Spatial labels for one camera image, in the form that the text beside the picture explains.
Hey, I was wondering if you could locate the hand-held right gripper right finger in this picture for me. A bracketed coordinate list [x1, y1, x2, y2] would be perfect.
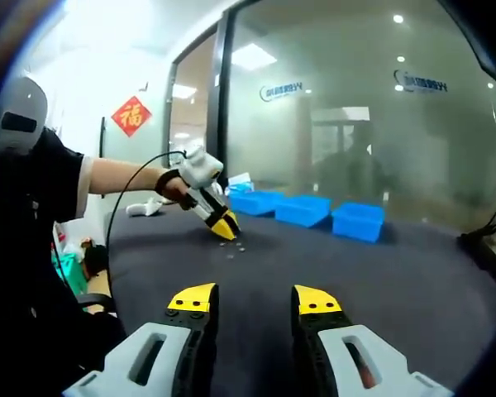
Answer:
[291, 284, 455, 397]

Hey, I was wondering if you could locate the black office chair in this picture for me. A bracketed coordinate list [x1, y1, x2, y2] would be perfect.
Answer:
[76, 292, 119, 315]

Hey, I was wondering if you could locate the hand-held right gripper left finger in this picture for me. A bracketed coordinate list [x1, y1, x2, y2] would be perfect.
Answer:
[61, 283, 220, 397]

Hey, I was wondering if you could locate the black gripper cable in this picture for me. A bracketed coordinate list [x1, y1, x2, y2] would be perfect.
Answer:
[106, 151, 189, 299]

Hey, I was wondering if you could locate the person's left hand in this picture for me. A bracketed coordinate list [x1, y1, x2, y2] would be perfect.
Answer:
[161, 177, 190, 204]

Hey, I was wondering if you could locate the grey worn device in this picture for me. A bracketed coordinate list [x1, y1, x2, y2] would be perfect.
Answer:
[0, 76, 50, 156]

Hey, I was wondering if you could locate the blue plastic bin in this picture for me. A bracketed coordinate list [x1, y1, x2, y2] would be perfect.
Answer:
[274, 194, 333, 228]
[331, 201, 386, 244]
[227, 189, 289, 218]

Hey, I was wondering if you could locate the black wrist strap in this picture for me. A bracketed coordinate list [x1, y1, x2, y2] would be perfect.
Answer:
[155, 168, 179, 196]

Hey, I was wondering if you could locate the green plastic basket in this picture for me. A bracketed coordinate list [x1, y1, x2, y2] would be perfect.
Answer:
[51, 235, 92, 299]

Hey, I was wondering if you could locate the black cable bundle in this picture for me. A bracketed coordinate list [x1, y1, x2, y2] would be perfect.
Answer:
[456, 198, 496, 286]

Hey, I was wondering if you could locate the red diamond paper decoration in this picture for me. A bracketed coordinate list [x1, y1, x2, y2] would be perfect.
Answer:
[110, 95, 153, 138]

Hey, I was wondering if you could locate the blue tissue pack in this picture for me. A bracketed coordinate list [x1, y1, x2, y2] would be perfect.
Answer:
[224, 172, 255, 196]

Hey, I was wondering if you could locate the person in black shirt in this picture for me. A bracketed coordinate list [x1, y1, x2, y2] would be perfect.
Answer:
[0, 127, 127, 397]

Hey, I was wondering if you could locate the white curved plastic object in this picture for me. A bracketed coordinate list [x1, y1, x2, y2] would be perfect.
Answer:
[126, 197, 165, 218]

